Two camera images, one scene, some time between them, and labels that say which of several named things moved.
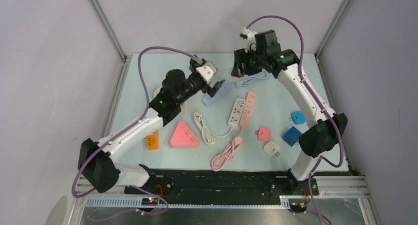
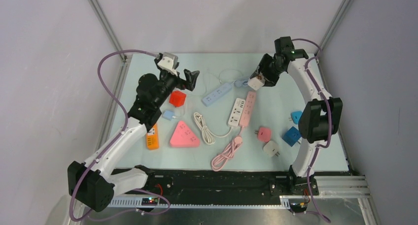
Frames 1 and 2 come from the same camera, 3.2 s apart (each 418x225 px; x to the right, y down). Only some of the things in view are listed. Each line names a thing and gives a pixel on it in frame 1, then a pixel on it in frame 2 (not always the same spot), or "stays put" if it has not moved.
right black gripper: x=241 y=56 → x=270 y=80
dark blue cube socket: x=292 y=136 stays put
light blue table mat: x=247 y=124 stays put
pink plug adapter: x=263 y=134 stays put
